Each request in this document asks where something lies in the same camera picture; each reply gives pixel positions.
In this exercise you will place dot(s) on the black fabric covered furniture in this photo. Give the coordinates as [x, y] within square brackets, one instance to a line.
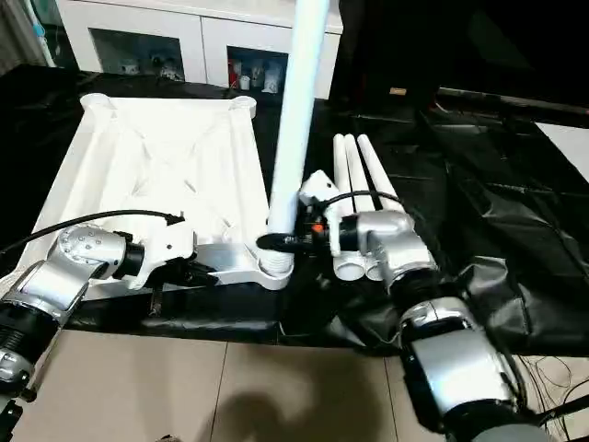
[437, 41]

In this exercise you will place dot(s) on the red white bottle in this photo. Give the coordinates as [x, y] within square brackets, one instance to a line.
[235, 73]

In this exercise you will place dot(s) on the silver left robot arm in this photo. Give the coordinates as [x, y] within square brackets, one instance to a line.
[78, 258]

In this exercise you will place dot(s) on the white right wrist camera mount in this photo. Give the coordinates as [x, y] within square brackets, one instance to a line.
[317, 184]

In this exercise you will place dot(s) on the small white cup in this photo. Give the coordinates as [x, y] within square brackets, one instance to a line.
[244, 84]

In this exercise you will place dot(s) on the white glass-door cabinet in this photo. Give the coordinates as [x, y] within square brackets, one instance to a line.
[198, 27]

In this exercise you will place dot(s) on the white patterned figure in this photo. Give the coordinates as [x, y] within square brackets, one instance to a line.
[271, 80]

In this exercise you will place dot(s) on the white plastic table top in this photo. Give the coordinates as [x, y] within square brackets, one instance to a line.
[161, 161]

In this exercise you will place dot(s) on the black tripod leg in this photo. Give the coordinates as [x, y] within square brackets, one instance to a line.
[563, 410]

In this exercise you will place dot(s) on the black table mat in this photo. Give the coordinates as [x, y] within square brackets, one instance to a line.
[483, 230]

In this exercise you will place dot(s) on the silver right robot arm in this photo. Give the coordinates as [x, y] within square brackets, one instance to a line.
[451, 359]

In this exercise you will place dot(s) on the blue white pole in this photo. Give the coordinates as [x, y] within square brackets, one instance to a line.
[43, 32]

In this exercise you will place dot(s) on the patterned jar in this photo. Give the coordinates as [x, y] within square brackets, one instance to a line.
[257, 70]

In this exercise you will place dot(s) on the grey curtain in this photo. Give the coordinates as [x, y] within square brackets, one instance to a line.
[16, 32]

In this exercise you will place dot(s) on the long black pole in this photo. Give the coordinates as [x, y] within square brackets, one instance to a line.
[506, 102]

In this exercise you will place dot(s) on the white flat board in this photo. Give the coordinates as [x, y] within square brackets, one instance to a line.
[568, 147]

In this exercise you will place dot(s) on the white plastic table leg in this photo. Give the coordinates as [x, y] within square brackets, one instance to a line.
[341, 161]
[299, 115]
[375, 170]
[355, 161]

